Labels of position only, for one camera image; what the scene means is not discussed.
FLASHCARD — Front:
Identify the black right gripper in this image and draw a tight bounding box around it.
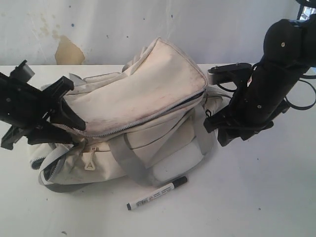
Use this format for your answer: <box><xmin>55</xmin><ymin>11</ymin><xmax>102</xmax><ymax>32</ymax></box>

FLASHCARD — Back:
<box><xmin>203</xmin><ymin>62</ymin><xmax>300</xmax><ymax>147</ymax></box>

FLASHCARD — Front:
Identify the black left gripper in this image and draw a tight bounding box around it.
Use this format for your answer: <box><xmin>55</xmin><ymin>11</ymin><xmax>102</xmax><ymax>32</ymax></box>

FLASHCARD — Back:
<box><xmin>0</xmin><ymin>74</ymin><xmax>86</xmax><ymax>150</ymax></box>

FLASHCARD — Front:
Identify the white canvas duffel bag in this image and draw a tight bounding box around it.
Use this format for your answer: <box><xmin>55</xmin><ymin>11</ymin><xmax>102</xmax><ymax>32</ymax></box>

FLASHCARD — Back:
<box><xmin>29</xmin><ymin>38</ymin><xmax>225</xmax><ymax>192</ymax></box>

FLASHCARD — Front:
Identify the white marker with black cap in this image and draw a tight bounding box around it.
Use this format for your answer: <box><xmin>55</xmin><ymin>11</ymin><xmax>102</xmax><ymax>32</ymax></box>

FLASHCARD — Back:
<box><xmin>126</xmin><ymin>176</ymin><xmax>188</xmax><ymax>211</ymax></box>

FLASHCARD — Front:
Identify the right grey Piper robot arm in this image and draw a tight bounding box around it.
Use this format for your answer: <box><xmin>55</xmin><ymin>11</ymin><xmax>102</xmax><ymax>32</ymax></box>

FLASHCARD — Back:
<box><xmin>204</xmin><ymin>14</ymin><xmax>316</xmax><ymax>146</ymax></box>

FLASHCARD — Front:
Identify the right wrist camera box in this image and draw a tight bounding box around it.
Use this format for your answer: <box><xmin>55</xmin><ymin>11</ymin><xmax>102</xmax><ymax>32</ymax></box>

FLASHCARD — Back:
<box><xmin>207</xmin><ymin>63</ymin><xmax>252</xmax><ymax>85</ymax></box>

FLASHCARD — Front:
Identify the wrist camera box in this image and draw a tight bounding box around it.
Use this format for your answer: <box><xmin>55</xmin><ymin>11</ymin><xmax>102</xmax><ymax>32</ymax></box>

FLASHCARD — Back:
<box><xmin>207</xmin><ymin>63</ymin><xmax>252</xmax><ymax>85</ymax></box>
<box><xmin>9</xmin><ymin>60</ymin><xmax>35</xmax><ymax>83</ymax></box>

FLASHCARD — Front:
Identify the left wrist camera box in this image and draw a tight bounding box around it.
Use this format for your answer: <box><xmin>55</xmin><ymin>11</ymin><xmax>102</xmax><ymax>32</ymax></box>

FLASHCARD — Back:
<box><xmin>9</xmin><ymin>60</ymin><xmax>35</xmax><ymax>83</ymax></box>

